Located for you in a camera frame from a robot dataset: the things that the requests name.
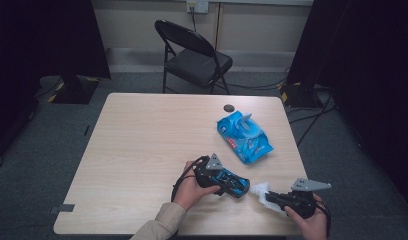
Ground blue wet wipes pack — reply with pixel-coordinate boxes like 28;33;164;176
216;110;274;165

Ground thin vertical wall conduit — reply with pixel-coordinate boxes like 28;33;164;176
213;2;223;52

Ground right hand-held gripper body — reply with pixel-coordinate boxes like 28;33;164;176
284;178;333;220

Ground black plugged power cable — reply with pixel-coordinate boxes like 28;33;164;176
190;6;198;33

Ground black folding chair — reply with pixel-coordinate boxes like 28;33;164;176
154;19;234;96

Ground right hand-held gripper cable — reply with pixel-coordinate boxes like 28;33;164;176
313;199;333;238

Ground black floor cable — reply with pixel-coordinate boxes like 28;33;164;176
286;93;338;148
224;68;292;92

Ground blue toy car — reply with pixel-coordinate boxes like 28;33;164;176
208;167;252;200

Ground hand-held gripper cable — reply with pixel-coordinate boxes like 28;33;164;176
170;155;210;203
313;199;333;238

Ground white wall socket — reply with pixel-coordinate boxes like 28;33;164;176
186;0;210;15

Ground black stand base yellow stripes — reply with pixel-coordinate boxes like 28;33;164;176
278;81;327;109
46;74;102;105

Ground black curtain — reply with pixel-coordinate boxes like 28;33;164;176
0;0;112;168
286;0;408;214

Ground person's right hand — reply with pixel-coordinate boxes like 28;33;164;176
284;193;330;240

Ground grey tape strip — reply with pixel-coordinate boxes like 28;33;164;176
48;203;76;215

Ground person's left hand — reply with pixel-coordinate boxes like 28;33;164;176
173;160;222;212

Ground left hand-held gripper cable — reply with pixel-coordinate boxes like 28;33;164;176
170;155;210;203

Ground white wet wipe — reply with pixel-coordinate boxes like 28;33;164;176
248;181;288;215

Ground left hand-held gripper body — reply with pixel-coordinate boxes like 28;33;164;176
193;153;227;190

